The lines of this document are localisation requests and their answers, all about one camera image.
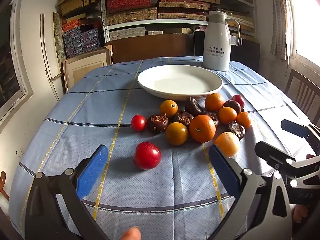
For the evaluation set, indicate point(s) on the white plate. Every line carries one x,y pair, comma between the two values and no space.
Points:
180,82

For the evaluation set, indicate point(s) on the large orange mandarin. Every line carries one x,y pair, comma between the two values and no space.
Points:
202,128

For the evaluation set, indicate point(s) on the large red tomato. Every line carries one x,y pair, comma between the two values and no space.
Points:
147,155

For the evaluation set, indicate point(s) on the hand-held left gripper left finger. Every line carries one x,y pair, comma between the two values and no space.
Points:
93,172

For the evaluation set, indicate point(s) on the stack of blue patterned boxes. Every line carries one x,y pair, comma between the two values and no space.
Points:
80,38

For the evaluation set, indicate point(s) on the pale orange mandarin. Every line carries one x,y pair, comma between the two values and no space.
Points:
227,143

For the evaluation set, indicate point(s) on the person's right hand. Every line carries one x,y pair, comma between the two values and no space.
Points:
300,213

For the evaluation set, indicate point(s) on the small red tomato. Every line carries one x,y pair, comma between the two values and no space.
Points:
138,122

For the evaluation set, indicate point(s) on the brown board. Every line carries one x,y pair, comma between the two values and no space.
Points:
150,47

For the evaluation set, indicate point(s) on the person's left hand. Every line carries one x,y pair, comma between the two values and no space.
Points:
130,233

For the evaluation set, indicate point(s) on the white framed picture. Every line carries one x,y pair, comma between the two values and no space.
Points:
20,80

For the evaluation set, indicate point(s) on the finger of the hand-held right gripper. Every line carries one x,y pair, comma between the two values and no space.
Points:
273,153
295,128

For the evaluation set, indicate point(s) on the white metal shelf rack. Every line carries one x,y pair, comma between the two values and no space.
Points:
102,17

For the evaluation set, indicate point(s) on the wooden framed panel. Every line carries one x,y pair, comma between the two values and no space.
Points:
86,65

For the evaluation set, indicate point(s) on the white thermos jug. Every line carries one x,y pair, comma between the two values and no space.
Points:
217,42

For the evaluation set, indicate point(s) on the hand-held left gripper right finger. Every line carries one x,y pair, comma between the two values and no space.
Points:
222,170

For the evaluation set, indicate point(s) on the dark wooden chair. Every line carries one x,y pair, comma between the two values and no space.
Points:
305,95

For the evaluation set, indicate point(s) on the blue checked tablecloth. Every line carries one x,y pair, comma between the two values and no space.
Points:
87,120

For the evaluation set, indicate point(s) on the stack of woven pattern boxes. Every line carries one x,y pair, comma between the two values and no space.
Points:
130,2

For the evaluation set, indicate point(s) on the beige curtain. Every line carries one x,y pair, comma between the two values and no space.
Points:
280,17

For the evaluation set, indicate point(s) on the small orange mandarin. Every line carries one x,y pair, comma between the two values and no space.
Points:
227,115
244,119

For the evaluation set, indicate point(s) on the green marble slab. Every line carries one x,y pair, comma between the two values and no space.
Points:
58,37

